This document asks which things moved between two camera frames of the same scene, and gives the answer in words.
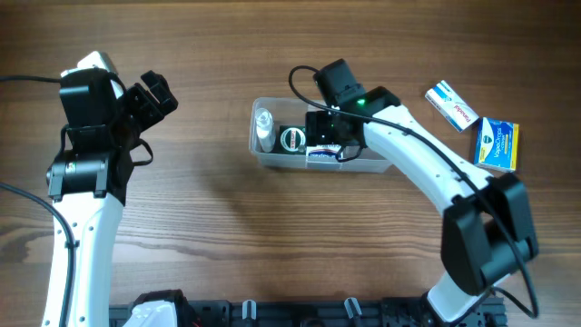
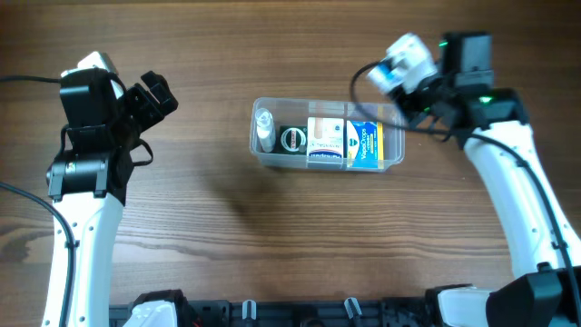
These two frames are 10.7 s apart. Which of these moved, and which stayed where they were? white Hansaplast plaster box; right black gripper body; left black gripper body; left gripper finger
Moved: right black gripper body
Stayed: left black gripper body; left gripper finger; white Hansaplast plaster box
